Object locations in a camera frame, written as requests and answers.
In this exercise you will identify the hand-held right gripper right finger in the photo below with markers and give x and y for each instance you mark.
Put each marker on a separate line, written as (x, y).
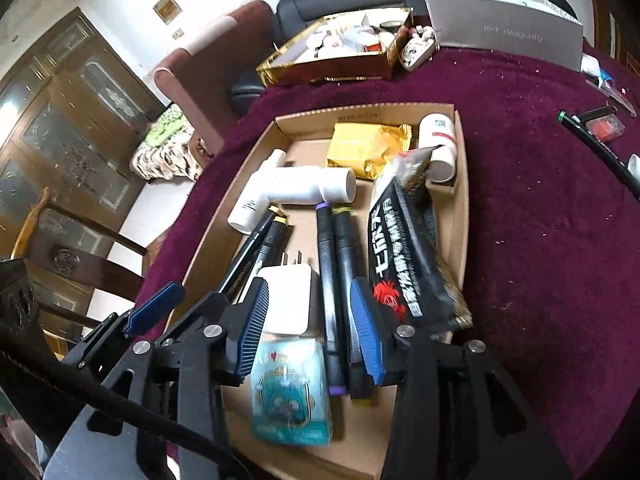
(367, 335)

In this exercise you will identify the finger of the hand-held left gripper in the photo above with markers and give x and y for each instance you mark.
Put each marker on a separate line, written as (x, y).
(155, 302)

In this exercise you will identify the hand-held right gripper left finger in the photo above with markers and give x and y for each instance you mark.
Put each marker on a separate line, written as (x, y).
(250, 332)

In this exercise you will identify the white power adapter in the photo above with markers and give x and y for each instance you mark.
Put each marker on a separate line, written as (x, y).
(290, 300)

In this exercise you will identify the black marker purple cap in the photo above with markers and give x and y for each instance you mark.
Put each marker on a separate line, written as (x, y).
(327, 285)

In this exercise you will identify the teal cartoon packet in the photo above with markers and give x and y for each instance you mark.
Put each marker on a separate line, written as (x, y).
(290, 400)

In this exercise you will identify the cardboard box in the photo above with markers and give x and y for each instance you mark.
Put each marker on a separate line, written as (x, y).
(302, 232)

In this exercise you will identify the small white squeeze bottle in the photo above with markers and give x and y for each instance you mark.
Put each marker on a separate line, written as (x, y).
(250, 210)

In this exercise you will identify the large white plastic bottle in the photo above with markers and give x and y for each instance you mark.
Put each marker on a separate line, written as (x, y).
(310, 182)

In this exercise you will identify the dark wooden chair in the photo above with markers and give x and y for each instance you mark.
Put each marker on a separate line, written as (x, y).
(90, 260)

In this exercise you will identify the black packet with white print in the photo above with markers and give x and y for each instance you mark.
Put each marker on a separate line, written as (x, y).
(405, 250)

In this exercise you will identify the patterned beige cloth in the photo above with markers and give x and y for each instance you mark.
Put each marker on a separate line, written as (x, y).
(160, 160)

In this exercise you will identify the green cloth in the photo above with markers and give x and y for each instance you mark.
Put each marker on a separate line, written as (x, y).
(165, 125)

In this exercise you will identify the wooden glass-door cabinet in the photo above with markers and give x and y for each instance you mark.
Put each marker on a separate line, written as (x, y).
(75, 125)

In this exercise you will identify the gold foil snack packet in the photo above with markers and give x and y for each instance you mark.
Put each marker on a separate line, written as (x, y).
(355, 150)

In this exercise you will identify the maroon tablecloth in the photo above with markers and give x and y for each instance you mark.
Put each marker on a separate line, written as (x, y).
(540, 260)

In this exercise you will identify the white labelled medicine bottle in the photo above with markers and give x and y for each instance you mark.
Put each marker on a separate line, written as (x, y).
(437, 132)

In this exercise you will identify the maroon armchair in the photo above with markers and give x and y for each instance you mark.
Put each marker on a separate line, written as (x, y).
(210, 75)

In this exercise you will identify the gold foil tray box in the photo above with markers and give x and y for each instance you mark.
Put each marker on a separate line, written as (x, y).
(330, 67)

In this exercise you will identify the small orange box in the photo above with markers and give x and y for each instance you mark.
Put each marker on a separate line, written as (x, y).
(372, 49)

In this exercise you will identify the white key fob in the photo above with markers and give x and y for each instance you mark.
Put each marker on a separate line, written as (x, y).
(415, 52)

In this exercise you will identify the black marker green cap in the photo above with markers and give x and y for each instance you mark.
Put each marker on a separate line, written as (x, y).
(600, 152)

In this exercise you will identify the white round lid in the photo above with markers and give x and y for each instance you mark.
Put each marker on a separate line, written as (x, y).
(316, 41)

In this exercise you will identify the pink bead charm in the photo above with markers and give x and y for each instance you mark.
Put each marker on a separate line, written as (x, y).
(421, 31)

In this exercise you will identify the round black tin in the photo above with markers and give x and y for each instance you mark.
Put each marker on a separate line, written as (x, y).
(390, 25)

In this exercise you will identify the clear red small case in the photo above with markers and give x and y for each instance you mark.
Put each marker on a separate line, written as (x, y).
(607, 127)

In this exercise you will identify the grey shoe box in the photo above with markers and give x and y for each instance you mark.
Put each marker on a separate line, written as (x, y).
(500, 25)

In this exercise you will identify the clear blue pen packaging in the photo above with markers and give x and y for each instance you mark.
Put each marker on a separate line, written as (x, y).
(607, 85)

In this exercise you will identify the yellow wall sticker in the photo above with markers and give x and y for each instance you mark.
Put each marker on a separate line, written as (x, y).
(166, 7)

